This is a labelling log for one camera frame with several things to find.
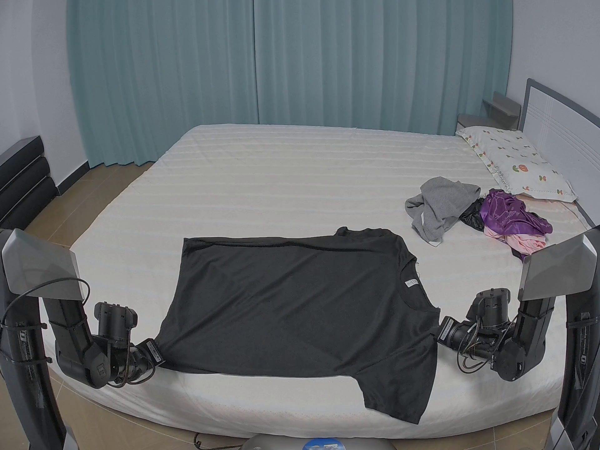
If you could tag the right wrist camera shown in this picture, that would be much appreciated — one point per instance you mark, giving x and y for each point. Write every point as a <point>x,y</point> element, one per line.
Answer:
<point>492,307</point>

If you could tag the bed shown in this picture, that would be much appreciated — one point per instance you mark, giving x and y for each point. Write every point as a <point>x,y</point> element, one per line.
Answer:
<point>281,181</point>

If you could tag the shiny black garment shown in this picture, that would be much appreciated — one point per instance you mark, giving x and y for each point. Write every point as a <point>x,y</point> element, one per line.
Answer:
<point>473,216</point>

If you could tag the pink garment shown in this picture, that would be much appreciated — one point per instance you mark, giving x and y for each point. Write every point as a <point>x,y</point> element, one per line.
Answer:
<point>529,242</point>

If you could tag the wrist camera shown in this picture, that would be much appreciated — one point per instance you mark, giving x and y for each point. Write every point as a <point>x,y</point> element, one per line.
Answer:
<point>492,307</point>
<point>115,321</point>

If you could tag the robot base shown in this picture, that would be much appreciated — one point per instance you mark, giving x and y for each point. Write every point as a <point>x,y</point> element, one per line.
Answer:
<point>290,442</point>

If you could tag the blue-green curtain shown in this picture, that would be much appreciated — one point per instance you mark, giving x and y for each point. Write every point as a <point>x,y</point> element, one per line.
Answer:
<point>164,63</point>
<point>375,49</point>

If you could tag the grey bedside table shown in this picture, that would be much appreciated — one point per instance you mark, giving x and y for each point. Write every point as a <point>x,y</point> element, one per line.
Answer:
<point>497,115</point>

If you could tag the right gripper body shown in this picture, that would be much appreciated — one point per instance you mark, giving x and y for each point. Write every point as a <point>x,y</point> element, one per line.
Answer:
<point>454,334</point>

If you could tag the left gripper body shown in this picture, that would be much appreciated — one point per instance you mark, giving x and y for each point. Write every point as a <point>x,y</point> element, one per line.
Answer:
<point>143,361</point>

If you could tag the black T-shirt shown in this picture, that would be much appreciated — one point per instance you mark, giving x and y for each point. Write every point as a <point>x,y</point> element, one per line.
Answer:
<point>290,307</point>

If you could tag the black chest of drawers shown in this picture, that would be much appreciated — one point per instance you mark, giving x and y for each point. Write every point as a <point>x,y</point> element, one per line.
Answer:
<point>23,181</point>

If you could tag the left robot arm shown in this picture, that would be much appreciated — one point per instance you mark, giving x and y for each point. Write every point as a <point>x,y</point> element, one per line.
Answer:
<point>28,260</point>

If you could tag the white printed pillow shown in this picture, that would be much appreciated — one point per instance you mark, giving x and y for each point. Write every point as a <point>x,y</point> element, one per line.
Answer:
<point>520,162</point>

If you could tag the purple garment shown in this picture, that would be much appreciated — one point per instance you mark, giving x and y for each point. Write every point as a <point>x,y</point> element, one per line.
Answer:
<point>508,213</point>

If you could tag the grey garment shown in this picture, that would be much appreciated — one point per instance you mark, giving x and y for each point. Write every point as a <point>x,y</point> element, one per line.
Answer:
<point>445,199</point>

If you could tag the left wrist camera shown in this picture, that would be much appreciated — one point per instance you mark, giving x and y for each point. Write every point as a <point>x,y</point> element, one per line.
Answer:
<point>115,321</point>

